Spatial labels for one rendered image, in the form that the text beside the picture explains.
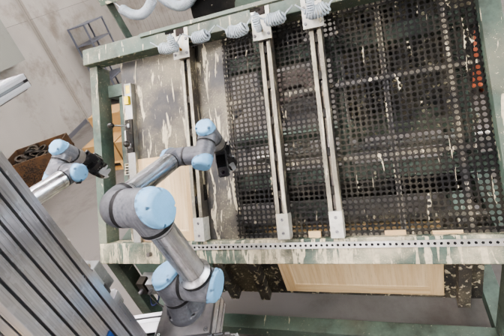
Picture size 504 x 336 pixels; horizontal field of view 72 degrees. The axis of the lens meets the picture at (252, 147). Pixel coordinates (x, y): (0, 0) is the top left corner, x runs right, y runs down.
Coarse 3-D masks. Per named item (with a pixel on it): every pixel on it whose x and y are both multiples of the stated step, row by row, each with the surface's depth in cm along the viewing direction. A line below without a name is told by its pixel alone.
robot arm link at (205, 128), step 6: (204, 120) 136; (210, 120) 136; (198, 126) 135; (204, 126) 134; (210, 126) 134; (198, 132) 134; (204, 132) 133; (210, 132) 134; (216, 132) 138; (198, 138) 135; (210, 138) 134; (216, 138) 137; (216, 144) 141
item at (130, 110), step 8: (128, 112) 210; (136, 120) 212; (136, 128) 211; (136, 136) 210; (136, 144) 210; (136, 152) 209; (136, 160) 208; (136, 168) 207; (136, 232) 204; (136, 240) 204
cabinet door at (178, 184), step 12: (144, 168) 207; (180, 168) 199; (168, 180) 201; (180, 180) 198; (180, 192) 198; (180, 204) 198; (180, 216) 197; (192, 216) 194; (180, 228) 197; (192, 228) 194; (144, 240) 205; (192, 240) 194
